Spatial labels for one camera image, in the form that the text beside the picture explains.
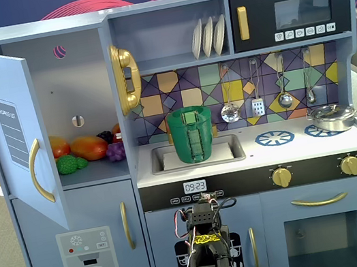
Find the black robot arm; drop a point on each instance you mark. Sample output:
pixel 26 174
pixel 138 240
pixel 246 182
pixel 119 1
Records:
pixel 207 256

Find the steel pot with lid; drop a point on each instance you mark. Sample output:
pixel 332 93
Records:
pixel 331 118

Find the green printed container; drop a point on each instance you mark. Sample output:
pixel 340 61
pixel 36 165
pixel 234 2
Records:
pixel 180 143

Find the metal sink basin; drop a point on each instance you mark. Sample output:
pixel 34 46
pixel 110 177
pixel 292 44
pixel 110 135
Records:
pixel 236 145

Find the gold stove knob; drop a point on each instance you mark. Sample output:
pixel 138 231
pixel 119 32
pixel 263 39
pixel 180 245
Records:
pixel 350 165
pixel 281 177

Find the metal skimmer spoon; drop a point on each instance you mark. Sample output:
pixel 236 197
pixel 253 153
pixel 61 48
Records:
pixel 230 114

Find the purple toy grapes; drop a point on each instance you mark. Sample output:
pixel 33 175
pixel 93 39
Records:
pixel 115 152

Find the metal slotted spatula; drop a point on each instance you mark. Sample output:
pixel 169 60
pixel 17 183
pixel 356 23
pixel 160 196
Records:
pixel 258 107

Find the red toy fruit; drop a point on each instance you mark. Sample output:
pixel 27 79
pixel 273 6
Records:
pixel 116 132

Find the dark toy blackberries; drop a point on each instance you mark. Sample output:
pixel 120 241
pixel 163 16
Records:
pixel 105 136

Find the orange toy mango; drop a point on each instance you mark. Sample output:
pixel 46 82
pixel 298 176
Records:
pixel 89 148

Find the metal ladle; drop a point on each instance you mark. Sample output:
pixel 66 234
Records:
pixel 285 100

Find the green toy broccoli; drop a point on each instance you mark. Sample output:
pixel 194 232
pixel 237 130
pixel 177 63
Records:
pixel 68 164

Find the red yellow toy apple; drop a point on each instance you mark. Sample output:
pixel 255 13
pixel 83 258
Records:
pixel 59 145

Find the gold toy telephone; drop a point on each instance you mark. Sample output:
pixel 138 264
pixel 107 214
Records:
pixel 124 60

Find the white toy plate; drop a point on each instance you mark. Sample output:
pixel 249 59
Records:
pixel 197 40
pixel 219 34
pixel 207 36

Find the blue toy kitchen unit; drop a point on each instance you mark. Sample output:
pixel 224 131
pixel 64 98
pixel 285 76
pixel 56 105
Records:
pixel 168 35

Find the black toy microwave door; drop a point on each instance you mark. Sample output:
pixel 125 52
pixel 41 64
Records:
pixel 262 18

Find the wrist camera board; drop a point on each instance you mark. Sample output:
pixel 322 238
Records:
pixel 207 195

